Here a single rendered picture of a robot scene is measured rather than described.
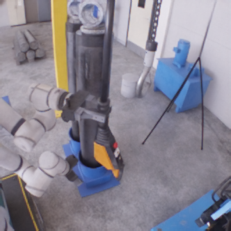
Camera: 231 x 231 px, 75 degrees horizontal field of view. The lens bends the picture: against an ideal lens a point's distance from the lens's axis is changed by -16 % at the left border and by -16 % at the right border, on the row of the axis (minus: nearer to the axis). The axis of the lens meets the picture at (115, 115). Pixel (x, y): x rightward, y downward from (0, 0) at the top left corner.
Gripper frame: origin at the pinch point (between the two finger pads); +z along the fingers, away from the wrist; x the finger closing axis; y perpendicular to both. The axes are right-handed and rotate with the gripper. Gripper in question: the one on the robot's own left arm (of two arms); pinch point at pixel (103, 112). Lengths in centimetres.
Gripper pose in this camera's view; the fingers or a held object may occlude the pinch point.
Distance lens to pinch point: 63.8
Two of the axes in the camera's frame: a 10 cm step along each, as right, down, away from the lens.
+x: 3.3, -5.9, 7.3
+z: 9.4, 2.8, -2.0
